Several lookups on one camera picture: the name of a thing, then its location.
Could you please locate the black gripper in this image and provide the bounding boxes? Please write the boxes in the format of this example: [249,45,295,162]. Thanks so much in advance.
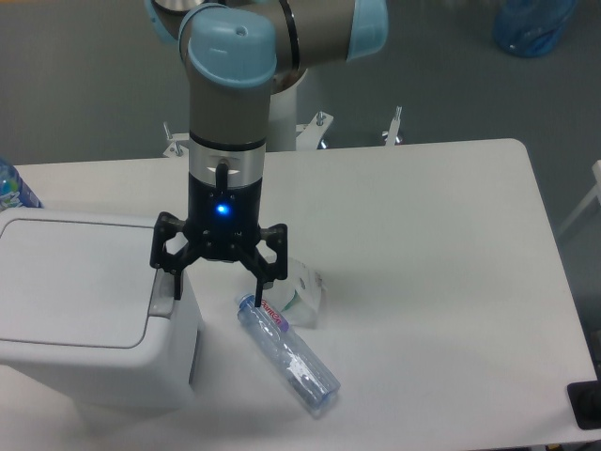
[149,176,287,307]

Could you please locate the white push-lid trash can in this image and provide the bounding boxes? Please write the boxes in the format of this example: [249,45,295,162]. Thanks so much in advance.
[1,208,203,409]

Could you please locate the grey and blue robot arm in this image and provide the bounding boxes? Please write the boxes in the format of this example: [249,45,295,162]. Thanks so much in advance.
[146,1,389,299]

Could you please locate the crumpled white paper packaging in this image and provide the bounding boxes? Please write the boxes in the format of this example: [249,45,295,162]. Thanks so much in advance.
[263,257,325,329]

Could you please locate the clear empty plastic bottle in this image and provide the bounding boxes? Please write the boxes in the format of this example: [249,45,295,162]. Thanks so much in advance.
[237,294,341,417]

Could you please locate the blue labelled bottle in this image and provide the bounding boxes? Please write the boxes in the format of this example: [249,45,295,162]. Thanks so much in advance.
[1,159,43,210]

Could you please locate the blue plastic bag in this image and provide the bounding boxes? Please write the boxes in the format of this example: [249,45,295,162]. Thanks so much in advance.
[492,0,578,58]

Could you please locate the black device at table edge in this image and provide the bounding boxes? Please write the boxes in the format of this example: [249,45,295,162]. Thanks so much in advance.
[567,381,600,430]

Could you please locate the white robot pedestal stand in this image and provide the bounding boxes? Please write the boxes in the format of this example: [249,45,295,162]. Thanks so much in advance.
[162,70,405,158]

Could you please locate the white furniture frame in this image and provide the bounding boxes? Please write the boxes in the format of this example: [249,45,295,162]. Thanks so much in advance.
[557,160,600,241]

